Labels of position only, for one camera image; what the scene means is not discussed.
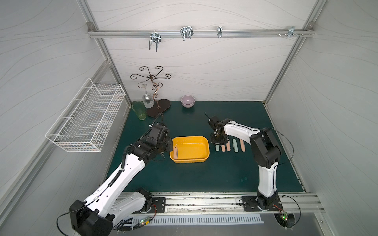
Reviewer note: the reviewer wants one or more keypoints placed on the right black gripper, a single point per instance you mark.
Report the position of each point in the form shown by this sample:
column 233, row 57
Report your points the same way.
column 218, row 137

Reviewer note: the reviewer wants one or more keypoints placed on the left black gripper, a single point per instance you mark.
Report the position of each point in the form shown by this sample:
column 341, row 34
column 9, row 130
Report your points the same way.
column 164, row 144

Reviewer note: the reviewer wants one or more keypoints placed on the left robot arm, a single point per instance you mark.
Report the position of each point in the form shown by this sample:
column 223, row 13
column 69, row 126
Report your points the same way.
column 100, row 213

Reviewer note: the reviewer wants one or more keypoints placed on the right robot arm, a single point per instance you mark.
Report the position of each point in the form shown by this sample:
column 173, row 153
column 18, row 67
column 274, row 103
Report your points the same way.
column 265, row 149

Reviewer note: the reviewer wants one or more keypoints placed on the yellow plastic storage box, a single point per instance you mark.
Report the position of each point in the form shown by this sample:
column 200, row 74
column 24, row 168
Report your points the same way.
column 191, row 149

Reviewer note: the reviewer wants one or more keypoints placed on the bronze scroll cup stand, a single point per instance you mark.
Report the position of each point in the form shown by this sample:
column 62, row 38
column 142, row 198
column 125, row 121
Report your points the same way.
column 159, row 105

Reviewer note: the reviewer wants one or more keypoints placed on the green drinking glass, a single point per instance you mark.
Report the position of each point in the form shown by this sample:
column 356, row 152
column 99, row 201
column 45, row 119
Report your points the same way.
column 140, row 110

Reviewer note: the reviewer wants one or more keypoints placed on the clear wine glass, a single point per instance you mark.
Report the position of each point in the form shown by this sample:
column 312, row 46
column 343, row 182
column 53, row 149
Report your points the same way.
column 147, row 98

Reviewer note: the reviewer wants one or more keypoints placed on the lilac ceramic bowl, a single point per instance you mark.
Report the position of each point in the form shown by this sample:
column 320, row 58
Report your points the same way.
column 187, row 101

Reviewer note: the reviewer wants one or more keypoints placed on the white vent grille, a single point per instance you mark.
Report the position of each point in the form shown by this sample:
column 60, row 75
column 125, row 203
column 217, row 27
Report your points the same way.
column 210, row 219

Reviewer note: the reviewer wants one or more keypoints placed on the metal hook clip left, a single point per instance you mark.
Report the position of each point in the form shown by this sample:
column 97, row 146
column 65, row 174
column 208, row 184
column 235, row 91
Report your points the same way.
column 155, row 39

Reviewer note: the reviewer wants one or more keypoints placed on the metal hook clip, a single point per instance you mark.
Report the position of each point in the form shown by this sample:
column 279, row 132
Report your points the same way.
column 291, row 33
column 186, row 32
column 155, row 39

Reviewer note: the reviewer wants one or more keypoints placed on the small metal hook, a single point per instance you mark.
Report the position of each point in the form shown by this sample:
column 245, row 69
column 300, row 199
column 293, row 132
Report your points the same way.
column 219, row 32

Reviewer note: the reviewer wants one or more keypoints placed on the black round floor port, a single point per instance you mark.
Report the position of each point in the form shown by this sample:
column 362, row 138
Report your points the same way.
column 286, row 220

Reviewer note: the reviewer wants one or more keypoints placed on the metal hook clip middle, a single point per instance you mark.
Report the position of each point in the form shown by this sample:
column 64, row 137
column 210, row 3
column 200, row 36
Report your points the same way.
column 186, row 32

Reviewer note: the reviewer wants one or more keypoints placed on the metal hook clip right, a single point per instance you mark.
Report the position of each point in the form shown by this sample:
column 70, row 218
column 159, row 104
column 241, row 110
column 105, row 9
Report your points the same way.
column 291, row 33

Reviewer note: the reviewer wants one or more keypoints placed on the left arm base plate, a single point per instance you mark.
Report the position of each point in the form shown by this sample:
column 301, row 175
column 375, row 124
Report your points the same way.
column 158, row 205

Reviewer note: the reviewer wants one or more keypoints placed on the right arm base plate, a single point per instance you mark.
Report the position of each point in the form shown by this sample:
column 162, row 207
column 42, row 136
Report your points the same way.
column 254, row 204

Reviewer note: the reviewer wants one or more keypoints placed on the white wire basket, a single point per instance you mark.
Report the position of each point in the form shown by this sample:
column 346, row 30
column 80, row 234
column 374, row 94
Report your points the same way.
column 85, row 123

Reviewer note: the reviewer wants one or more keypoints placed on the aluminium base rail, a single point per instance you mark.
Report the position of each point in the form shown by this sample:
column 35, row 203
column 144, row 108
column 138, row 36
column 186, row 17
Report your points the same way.
column 216, row 203

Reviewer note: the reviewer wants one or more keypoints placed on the aluminium cross rail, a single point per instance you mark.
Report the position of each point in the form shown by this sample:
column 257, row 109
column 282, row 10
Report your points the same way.
column 198, row 33

